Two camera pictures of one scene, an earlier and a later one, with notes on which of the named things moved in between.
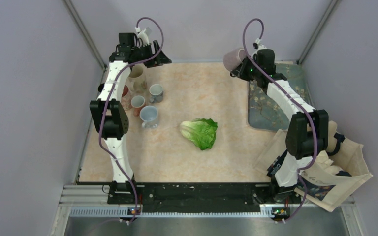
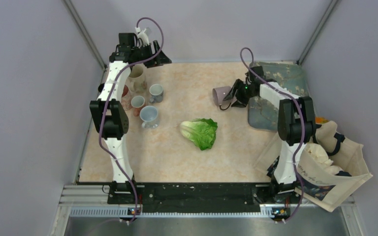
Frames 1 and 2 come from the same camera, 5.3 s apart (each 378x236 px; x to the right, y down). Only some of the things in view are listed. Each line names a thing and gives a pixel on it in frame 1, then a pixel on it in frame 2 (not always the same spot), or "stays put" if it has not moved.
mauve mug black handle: [233, 59] -> [218, 95]
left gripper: [160, 59] stays put
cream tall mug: [138, 82] stays put
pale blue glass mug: [148, 115] stays put
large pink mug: [126, 98] stays put
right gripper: [240, 72] -> [240, 102]
